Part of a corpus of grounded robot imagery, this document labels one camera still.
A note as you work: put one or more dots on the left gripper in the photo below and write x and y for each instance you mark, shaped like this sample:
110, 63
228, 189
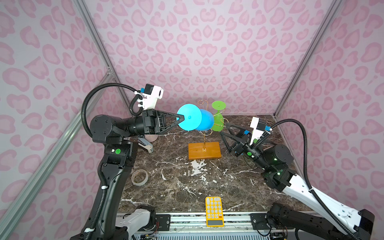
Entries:
151, 125

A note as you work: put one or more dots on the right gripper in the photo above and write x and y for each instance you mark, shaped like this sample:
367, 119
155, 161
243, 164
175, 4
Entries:
240, 146

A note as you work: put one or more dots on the blue wine glass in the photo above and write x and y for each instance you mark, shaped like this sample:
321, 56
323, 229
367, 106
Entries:
193, 117

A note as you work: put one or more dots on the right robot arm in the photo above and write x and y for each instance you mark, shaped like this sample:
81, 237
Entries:
336, 221

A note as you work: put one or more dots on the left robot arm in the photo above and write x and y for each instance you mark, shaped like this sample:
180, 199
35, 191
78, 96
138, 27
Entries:
115, 168

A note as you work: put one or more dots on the orange wooden rack base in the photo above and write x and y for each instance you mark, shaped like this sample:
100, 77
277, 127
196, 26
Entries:
204, 151

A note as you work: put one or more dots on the pink metal pen bucket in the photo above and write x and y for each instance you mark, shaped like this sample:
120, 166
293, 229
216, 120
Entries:
151, 138

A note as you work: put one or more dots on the cream and blue stapler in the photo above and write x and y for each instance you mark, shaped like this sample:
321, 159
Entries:
146, 145

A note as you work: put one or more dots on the tape roll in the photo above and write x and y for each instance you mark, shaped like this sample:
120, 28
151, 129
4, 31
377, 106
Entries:
140, 178

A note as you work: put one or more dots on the yellow calculator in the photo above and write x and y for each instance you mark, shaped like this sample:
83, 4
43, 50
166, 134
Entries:
214, 212

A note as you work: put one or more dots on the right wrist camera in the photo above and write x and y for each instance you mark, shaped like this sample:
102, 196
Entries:
260, 129

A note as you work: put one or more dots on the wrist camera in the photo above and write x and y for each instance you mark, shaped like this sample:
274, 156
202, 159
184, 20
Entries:
260, 129
148, 96

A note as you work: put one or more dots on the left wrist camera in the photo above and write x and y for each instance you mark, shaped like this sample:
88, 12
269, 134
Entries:
148, 96

